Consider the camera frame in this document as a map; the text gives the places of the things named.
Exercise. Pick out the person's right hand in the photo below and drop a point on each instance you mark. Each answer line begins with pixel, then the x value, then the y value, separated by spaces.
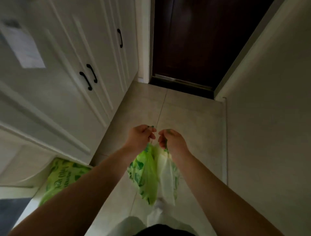
pixel 176 143

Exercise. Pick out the white trash bag green print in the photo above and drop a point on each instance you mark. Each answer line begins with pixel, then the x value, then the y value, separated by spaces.
pixel 167 180

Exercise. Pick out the green lettered plastic bag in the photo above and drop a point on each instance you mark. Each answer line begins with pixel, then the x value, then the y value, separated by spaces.
pixel 63 177

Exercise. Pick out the white panelled cupboard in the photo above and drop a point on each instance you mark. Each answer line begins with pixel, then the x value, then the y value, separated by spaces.
pixel 56 102

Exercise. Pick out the person's left forearm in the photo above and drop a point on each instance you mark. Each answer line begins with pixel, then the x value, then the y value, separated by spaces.
pixel 80 199

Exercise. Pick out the person's right forearm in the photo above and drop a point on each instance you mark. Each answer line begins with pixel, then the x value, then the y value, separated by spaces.
pixel 223 201

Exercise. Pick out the person's black shirt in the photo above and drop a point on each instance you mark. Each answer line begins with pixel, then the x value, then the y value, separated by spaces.
pixel 165 231

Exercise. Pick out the person's left hand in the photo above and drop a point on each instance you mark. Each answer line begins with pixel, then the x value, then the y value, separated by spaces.
pixel 139 138

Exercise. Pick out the white paper note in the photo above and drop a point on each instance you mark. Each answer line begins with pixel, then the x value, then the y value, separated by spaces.
pixel 24 46

